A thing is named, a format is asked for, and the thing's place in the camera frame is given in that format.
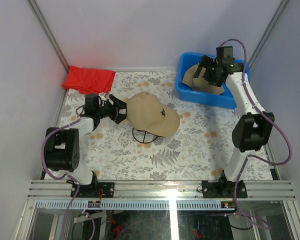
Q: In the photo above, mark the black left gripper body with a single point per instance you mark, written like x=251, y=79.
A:
x=108, y=110

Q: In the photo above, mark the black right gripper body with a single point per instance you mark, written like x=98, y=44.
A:
x=211, y=74

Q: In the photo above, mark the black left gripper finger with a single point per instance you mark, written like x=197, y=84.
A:
x=117, y=103
x=120, y=117

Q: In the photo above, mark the beige sport baseball cap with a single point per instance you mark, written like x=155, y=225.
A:
x=145, y=112

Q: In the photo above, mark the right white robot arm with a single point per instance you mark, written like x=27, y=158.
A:
x=254, y=126

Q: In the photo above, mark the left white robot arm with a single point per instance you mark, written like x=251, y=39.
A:
x=60, y=151

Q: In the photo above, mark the blue plastic bin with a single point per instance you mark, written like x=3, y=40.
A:
x=185, y=93

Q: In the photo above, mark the red folded cloth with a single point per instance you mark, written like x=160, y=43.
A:
x=89, y=80

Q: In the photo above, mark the floral patterned table mat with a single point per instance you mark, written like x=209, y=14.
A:
x=200, y=149

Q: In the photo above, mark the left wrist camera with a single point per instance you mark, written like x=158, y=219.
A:
x=103, y=96

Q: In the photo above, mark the black wire hat stand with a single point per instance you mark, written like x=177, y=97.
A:
x=143, y=137

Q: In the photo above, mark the aluminium mounting rail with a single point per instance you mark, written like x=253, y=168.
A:
x=249, y=190

